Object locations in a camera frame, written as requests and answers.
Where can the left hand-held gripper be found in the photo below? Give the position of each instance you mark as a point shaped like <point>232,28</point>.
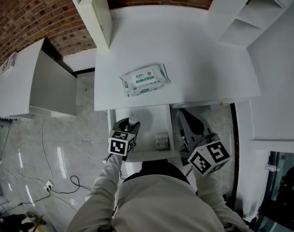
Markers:
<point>120,145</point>

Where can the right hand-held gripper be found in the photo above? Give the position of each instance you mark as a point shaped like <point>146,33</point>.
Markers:
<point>208,157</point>

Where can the white desk drawer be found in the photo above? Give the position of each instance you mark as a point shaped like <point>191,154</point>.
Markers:
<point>159,120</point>

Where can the white wet wipes pack item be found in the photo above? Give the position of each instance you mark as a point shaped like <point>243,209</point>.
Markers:
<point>144,80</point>

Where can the person's right forearm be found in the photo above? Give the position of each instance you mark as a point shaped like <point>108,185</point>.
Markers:
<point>210,190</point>

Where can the person's left forearm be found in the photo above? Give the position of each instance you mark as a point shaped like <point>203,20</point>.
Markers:
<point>108,178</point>

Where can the white desk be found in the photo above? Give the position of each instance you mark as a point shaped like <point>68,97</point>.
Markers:
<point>173,45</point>

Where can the small white box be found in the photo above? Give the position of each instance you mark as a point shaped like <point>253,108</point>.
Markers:
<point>162,141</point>

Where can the person's torso in white top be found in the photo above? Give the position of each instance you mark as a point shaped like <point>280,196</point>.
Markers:
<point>161,202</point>

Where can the tall white cabinet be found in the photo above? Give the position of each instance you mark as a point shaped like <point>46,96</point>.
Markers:
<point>275,81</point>

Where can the white power strip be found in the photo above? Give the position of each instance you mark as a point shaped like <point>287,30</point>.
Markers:
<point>48,185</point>

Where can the glass door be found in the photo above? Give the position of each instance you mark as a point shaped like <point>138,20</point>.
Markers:
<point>282,192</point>

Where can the narrow white shelf unit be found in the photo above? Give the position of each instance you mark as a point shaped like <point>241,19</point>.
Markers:
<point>98,11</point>

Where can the white side cabinet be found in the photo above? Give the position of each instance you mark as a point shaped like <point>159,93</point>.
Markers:
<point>19,86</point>

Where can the wide white shelf unit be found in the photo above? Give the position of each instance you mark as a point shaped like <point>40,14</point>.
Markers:
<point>243,16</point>

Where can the pile of tools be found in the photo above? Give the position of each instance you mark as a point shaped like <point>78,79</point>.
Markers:
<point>19,221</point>

